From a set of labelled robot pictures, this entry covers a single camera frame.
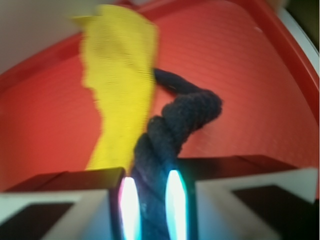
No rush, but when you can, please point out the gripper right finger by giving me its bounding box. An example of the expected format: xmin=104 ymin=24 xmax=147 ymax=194
xmin=165 ymin=155 xmax=317 ymax=240

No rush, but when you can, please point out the yellow microfiber cloth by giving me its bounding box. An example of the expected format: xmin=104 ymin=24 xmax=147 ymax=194
xmin=73 ymin=4 xmax=159 ymax=170

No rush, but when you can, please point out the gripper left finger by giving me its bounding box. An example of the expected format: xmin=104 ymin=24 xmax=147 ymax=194
xmin=0 ymin=167 xmax=139 ymax=240

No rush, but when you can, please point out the red plastic tray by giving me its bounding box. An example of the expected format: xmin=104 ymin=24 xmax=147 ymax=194
xmin=0 ymin=0 xmax=319 ymax=190

